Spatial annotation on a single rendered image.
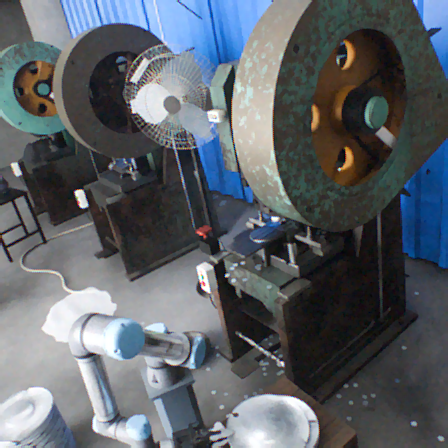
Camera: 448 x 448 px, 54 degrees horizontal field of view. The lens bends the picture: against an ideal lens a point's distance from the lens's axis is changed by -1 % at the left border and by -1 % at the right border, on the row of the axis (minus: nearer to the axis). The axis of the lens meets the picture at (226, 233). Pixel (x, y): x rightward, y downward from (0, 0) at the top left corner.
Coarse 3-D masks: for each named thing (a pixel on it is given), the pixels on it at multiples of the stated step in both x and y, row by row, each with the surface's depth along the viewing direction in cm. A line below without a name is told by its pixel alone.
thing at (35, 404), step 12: (12, 396) 206; (24, 396) 205; (36, 396) 203; (48, 396) 202; (0, 408) 201; (12, 408) 199; (24, 408) 197; (36, 408) 197; (48, 408) 195; (0, 420) 194; (12, 420) 192; (24, 420) 191; (36, 420) 190; (0, 432) 188; (12, 432) 187; (24, 432) 186
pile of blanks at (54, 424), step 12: (48, 420) 192; (60, 420) 202; (36, 432) 187; (48, 432) 192; (60, 432) 199; (0, 444) 183; (12, 444) 183; (24, 444) 185; (36, 444) 189; (48, 444) 192; (60, 444) 199; (72, 444) 208
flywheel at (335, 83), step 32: (352, 64) 147; (384, 64) 157; (320, 96) 142; (352, 96) 141; (384, 96) 144; (320, 128) 146; (352, 128) 144; (384, 128) 159; (320, 160) 150; (352, 160) 161; (384, 160) 168
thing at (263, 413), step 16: (256, 400) 167; (272, 400) 166; (288, 400) 165; (240, 416) 161; (256, 416) 159; (272, 416) 159; (288, 416) 159; (304, 416) 158; (240, 432) 155; (256, 432) 153; (272, 432) 153; (288, 432) 153; (304, 432) 152
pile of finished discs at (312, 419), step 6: (282, 396) 168; (288, 396) 167; (282, 402) 166; (294, 402) 165; (300, 402) 165; (306, 408) 162; (306, 414) 160; (312, 414) 159; (312, 420) 158; (312, 426) 155; (318, 426) 154; (312, 432) 153; (318, 432) 152; (312, 438) 151; (318, 438) 152; (306, 444) 149; (312, 444) 149
